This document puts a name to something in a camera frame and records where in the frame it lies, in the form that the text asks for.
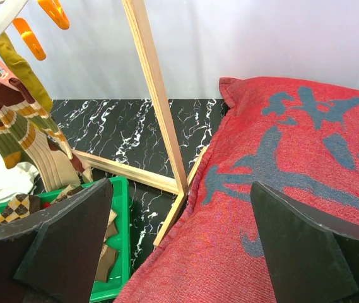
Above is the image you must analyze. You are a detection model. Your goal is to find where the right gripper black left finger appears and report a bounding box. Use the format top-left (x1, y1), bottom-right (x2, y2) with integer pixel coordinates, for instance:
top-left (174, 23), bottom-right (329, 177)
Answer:
top-left (0, 179), bottom-right (113, 302)

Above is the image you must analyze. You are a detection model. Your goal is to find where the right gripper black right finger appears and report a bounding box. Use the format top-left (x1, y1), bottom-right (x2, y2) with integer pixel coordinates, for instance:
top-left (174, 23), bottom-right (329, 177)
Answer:
top-left (250, 182), bottom-right (359, 302)

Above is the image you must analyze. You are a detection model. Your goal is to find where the brown argyle sock in tray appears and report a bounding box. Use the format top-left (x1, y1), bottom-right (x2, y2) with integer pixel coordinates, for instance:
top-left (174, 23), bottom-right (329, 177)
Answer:
top-left (0, 185), bottom-right (85, 229)

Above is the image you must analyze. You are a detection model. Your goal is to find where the green plastic tray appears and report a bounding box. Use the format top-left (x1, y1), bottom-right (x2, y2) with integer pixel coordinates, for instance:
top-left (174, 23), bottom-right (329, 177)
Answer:
top-left (0, 175), bottom-right (132, 303)

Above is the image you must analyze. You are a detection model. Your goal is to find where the red patterned pillow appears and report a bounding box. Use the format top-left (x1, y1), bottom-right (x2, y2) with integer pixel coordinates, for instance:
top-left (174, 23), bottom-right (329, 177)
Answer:
top-left (117, 77), bottom-right (359, 302)

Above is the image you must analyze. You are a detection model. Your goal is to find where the striped green brown sock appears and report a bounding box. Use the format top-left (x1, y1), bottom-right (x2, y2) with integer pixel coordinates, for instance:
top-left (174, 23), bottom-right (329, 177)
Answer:
top-left (0, 78), bottom-right (52, 169)

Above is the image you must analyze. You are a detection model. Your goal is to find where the mustard yellow sock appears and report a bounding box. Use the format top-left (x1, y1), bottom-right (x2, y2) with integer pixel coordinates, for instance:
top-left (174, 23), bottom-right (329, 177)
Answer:
top-left (0, 32), bottom-right (53, 113)

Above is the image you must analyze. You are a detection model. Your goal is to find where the orange clothespin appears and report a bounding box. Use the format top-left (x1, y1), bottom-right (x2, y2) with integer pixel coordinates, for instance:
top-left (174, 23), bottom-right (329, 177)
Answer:
top-left (13, 18), bottom-right (46, 61)
top-left (37, 0), bottom-right (69, 30)

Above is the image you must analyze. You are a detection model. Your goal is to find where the wooden clothes rack frame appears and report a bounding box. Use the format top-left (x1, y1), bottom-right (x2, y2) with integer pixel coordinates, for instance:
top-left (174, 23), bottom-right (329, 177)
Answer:
top-left (76, 0), bottom-right (207, 247)

